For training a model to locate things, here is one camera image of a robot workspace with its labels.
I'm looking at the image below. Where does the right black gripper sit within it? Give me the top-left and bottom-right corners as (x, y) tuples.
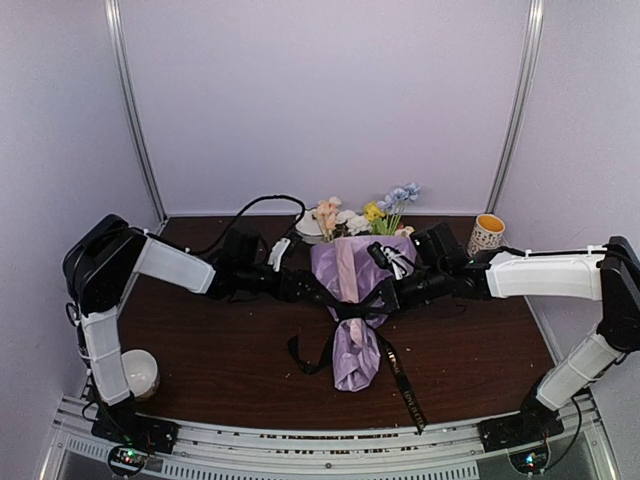
(360, 263), (450, 315)

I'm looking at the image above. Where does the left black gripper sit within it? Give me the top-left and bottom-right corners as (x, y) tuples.
(237, 264), (321, 304)

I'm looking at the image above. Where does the pink wrapping paper sheet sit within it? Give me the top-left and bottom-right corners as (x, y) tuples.
(311, 235), (417, 392)

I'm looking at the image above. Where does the scalloped white bowl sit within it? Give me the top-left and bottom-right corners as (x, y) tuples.
(295, 210), (324, 245)

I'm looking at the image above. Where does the black printed ribbon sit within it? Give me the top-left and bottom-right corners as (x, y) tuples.
(287, 295), (428, 434)

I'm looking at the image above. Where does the peach flower stem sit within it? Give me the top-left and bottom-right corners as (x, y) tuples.
(313, 196), (342, 242)

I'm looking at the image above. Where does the patterned mug orange inside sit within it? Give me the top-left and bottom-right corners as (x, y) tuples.
(466, 214), (506, 256)

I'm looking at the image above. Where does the blue flower stem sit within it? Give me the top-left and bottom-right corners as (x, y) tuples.
(376, 182), (422, 235)

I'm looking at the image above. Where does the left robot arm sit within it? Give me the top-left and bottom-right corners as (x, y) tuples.
(62, 214), (331, 444)

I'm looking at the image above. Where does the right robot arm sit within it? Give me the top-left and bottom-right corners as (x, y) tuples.
(367, 222), (639, 442)

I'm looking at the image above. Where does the round white bowl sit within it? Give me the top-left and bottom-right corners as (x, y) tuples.
(122, 349), (160, 401)

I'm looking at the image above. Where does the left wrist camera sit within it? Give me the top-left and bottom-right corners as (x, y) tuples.
(267, 237), (296, 272)

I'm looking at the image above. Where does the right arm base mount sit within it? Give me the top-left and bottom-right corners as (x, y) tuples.
(478, 412), (564, 452)

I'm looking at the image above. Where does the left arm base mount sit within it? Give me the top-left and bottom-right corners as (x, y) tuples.
(91, 416), (179, 454)

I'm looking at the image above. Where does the front aluminium rail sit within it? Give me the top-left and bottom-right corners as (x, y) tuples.
(39, 394), (619, 480)

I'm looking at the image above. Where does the right aluminium frame post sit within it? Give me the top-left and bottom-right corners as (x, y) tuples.
(485, 0), (545, 214)

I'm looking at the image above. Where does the aluminium frame post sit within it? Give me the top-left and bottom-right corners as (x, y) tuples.
(485, 0), (545, 214)
(104, 0), (168, 223)

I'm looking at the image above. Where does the left aluminium frame post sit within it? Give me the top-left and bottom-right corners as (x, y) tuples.
(104, 0), (168, 223)

